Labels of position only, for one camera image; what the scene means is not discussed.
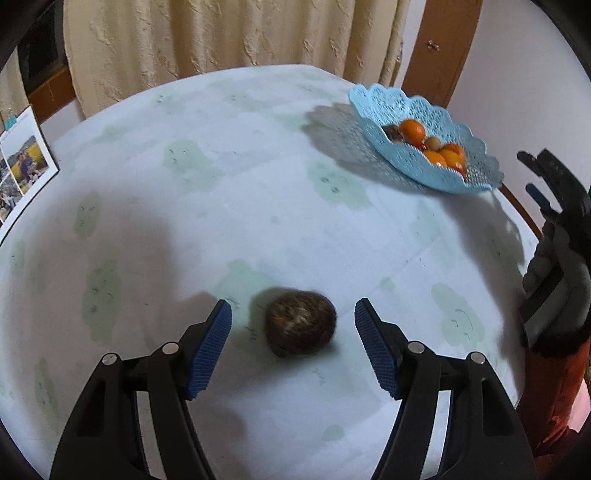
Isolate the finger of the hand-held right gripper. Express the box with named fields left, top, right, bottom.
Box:
left=526, top=183, right=555, bottom=213
left=516, top=150, right=548, bottom=179

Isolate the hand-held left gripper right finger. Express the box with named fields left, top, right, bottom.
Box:
left=354, top=298, right=539, bottom=480

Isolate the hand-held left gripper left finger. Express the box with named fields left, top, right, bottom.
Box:
left=48, top=299, right=232, bottom=480

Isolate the light blue plastic basket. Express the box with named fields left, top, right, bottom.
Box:
left=348, top=83, right=504, bottom=193

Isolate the person's right forearm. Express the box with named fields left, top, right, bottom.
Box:
left=517, top=272, right=591, bottom=457

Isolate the person's right hand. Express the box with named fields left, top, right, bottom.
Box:
left=522, top=226, right=573, bottom=294

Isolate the wooden door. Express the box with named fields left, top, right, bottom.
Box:
left=402, top=0, right=484, bottom=108

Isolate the photo desk calendar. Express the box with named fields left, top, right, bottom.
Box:
left=0, top=105, right=61, bottom=245

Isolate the cream textured curtain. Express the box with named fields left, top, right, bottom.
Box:
left=62, top=0, right=411, bottom=121
left=0, top=46, right=29, bottom=118

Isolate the wooden framed window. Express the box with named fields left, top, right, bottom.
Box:
left=17, top=0, right=75, bottom=114

